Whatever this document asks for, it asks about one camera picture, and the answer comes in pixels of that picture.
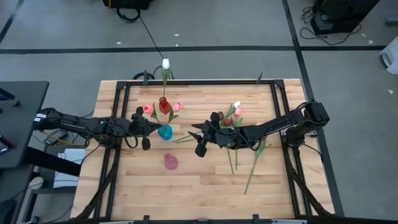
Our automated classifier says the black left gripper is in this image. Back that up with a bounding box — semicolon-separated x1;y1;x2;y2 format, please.
129;106;163;138

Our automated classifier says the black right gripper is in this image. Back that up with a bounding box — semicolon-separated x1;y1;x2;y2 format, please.
188;111;223;144

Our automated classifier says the teal glass vase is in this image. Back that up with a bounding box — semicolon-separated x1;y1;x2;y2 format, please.
157;124;173;141

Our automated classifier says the red glass vase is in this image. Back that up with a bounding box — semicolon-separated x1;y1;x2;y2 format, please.
159;96;171;115

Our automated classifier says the white artificial tulip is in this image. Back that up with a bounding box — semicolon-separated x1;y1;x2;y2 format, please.
228;101;242;170
160;58;172;100

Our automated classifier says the purple ribbed glass vase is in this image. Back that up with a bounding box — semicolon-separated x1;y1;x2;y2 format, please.
163;152;179;170

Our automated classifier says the black power adapter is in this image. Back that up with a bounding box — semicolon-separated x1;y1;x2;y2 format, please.
43;129;69;146

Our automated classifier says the black equipment box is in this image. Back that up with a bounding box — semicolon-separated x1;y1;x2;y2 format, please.
102;0;155;10

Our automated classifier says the white round object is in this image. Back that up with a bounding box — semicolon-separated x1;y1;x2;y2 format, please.
29;176;44;190

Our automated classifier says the black desk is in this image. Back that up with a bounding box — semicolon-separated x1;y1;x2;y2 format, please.
0;80;50;169

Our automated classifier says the red and black device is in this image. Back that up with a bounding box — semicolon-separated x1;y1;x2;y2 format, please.
0;134;16;156

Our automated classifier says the black equipment case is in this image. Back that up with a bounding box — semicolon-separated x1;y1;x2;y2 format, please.
310;0;381;35

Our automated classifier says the white plastic object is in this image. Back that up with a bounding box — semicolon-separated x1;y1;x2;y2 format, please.
379;35;398;75

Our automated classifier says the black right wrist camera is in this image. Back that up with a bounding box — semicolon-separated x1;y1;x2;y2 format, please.
195;141;208;158

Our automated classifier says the black aluminium table frame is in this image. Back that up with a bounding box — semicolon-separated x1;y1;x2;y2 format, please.
73;72;335;224

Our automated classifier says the coiled black cable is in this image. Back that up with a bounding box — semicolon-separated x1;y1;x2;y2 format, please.
132;71;155;81

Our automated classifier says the long black floor cable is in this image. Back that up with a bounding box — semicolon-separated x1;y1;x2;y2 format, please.
116;7;175;80

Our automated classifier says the yellow cable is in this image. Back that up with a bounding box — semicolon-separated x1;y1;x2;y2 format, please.
43;132;86;147

